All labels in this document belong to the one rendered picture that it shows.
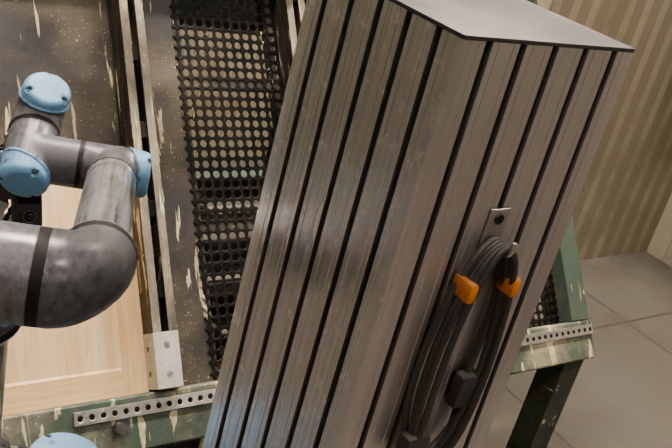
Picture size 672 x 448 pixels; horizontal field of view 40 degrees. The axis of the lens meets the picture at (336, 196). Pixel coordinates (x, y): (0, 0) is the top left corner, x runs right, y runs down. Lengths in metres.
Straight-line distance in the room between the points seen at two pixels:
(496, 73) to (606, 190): 4.78
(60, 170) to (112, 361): 0.77
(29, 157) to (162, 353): 0.80
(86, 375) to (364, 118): 1.29
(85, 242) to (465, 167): 0.45
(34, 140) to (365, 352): 0.69
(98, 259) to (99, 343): 1.04
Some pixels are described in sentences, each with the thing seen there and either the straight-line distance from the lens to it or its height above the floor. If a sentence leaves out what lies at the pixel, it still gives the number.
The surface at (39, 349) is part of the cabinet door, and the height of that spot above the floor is 0.99.
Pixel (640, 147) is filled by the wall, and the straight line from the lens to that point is 5.68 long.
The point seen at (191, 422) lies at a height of 0.85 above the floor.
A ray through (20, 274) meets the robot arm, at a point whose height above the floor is 1.64.
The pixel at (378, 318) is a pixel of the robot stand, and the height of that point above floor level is 1.73.
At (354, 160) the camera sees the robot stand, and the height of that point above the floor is 1.86.
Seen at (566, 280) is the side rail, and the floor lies 1.01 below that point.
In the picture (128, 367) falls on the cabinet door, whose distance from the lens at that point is 2.13.
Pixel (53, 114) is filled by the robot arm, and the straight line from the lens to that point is 1.49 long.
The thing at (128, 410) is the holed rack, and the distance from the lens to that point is 2.09.
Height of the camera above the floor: 2.19
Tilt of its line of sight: 23 degrees down
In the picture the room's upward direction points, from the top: 15 degrees clockwise
